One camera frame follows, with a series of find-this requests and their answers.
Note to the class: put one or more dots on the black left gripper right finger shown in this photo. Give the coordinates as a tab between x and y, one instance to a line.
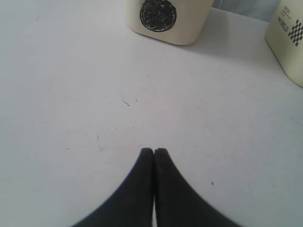
176	203

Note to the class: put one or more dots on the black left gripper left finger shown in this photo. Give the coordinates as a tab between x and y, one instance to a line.
131	205

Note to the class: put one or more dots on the cream bin with triangle mark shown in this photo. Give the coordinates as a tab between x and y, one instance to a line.
284	36

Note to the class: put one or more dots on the cream bin with circle mark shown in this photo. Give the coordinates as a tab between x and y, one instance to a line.
176	22

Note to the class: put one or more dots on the white backdrop curtain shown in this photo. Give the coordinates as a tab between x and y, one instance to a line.
257	9

